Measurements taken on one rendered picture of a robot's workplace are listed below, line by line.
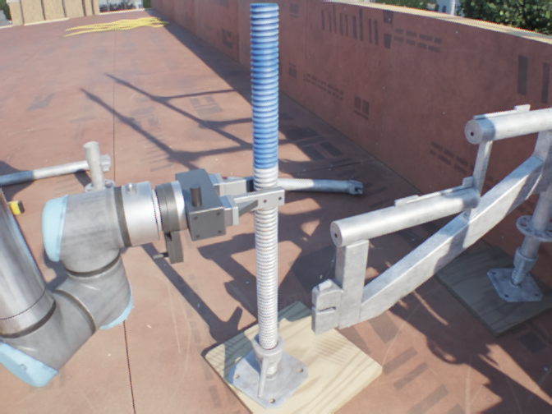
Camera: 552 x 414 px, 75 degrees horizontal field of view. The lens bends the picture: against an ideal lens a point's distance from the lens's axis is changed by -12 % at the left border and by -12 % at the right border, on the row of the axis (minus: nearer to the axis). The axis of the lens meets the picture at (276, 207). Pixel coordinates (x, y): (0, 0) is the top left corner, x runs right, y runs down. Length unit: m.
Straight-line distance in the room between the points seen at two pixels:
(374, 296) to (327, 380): 0.22
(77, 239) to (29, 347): 0.16
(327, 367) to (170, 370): 0.37
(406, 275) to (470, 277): 0.45
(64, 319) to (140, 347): 0.51
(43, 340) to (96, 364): 0.52
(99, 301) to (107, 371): 0.45
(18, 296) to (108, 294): 0.16
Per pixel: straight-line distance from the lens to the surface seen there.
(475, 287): 1.30
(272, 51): 0.56
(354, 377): 0.98
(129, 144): 2.28
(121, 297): 0.67
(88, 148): 1.58
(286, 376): 0.96
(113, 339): 1.13
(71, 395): 1.06
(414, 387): 1.02
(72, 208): 0.59
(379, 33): 1.94
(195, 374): 1.01
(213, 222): 0.57
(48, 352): 0.59
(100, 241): 0.59
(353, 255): 0.78
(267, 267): 0.71
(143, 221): 0.58
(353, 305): 0.88
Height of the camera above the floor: 0.81
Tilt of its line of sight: 31 degrees down
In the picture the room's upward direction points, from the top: straight up
